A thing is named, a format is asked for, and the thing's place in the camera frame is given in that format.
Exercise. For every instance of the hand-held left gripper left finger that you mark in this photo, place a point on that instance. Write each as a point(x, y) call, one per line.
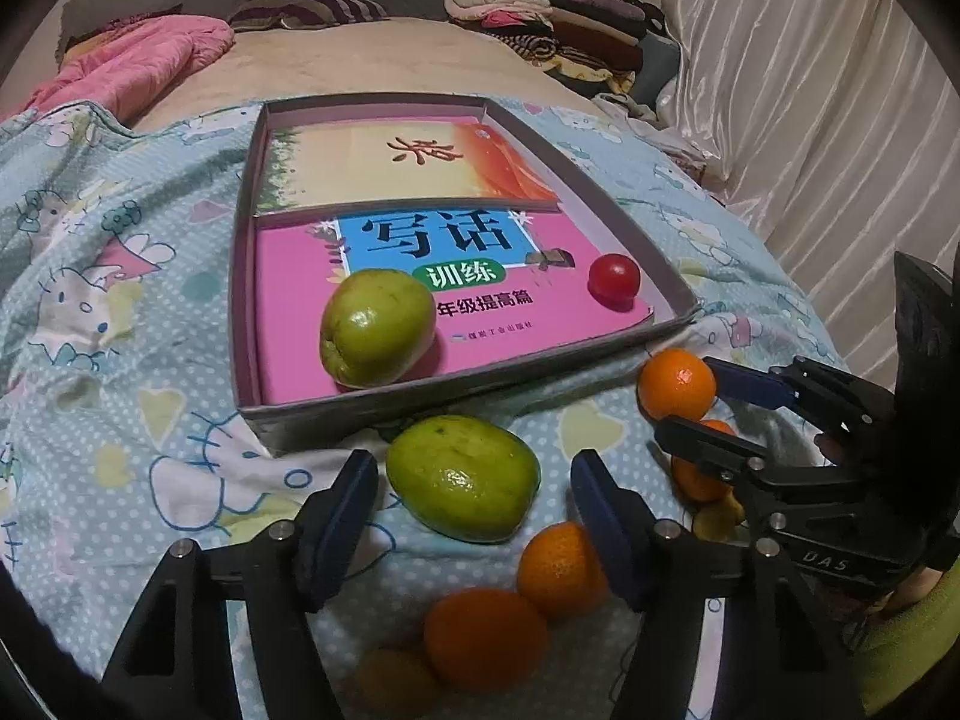
point(349, 517)

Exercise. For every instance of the pink book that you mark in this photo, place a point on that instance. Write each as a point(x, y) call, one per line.
point(525, 322)

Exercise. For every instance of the green fruit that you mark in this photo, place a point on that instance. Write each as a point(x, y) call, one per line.
point(375, 330)
point(461, 480)

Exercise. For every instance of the grey cardboard box tray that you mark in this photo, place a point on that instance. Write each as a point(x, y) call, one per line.
point(592, 199)

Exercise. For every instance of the pink quilt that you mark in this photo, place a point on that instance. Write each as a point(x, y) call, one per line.
point(150, 60)

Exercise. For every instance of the blue cartoon cat blanket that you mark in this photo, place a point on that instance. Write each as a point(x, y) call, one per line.
point(112, 390)

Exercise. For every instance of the white cloth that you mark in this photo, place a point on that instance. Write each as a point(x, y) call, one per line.
point(637, 120)

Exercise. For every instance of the grey-blue cloth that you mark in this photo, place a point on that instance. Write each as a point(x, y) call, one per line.
point(660, 67)

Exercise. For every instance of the pile of folded clothes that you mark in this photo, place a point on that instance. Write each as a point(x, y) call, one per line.
point(570, 22)

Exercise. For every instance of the orange and cream book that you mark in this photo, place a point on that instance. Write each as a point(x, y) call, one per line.
point(360, 165)

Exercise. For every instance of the orange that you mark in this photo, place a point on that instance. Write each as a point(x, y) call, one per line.
point(671, 382)
point(484, 641)
point(559, 570)
point(701, 484)

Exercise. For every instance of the person's right forearm green sleeve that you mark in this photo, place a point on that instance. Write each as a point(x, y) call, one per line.
point(907, 660)

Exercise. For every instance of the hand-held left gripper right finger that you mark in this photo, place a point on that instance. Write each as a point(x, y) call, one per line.
point(604, 532)

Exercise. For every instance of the striped pillow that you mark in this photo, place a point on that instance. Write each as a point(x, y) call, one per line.
point(307, 7)

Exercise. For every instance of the red cherry tomato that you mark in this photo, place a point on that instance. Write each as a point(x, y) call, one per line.
point(611, 281)

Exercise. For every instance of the beige bed sheet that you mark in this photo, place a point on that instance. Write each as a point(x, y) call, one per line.
point(375, 60)

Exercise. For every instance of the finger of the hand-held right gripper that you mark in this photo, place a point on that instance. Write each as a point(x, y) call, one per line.
point(757, 388)
point(705, 446)

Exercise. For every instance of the small yellow fruit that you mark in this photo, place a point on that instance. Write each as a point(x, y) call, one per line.
point(394, 686)
point(712, 521)

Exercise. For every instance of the white satin curtain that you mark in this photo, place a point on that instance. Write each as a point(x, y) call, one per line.
point(825, 127)

